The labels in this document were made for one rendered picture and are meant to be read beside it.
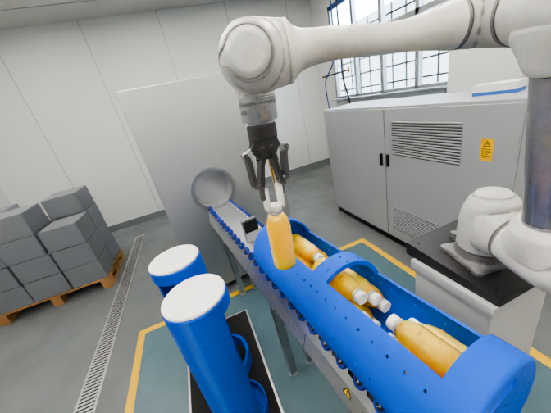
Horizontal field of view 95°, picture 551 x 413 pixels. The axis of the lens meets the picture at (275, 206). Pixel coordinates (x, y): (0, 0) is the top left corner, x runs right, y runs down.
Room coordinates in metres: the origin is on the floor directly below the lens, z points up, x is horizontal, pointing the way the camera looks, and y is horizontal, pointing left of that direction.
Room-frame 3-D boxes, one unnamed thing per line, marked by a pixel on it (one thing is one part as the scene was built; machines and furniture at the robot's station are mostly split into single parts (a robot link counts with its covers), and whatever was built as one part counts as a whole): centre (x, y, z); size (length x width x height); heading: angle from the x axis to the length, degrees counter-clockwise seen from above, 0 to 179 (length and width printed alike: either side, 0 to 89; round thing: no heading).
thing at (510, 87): (1.68, -1.58, 1.48); 0.24 x 0.12 x 0.08; 23
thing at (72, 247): (2.99, 2.92, 0.59); 1.20 x 0.80 x 1.19; 105
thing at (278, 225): (0.66, 0.01, 1.35); 0.07 x 0.07 x 0.19
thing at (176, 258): (1.26, 0.63, 1.03); 0.28 x 0.28 x 0.01
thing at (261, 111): (0.66, -0.01, 1.71); 0.09 x 0.09 x 0.06
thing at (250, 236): (1.45, 0.18, 1.00); 0.10 x 0.04 x 0.15; 113
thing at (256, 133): (0.66, -0.01, 1.64); 0.08 x 0.07 x 0.09; 115
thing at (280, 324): (1.16, 0.14, 0.31); 0.06 x 0.06 x 0.63; 23
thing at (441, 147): (2.46, -1.40, 0.72); 2.15 x 0.54 x 1.45; 15
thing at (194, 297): (0.90, 0.44, 1.03); 0.28 x 0.28 x 0.01
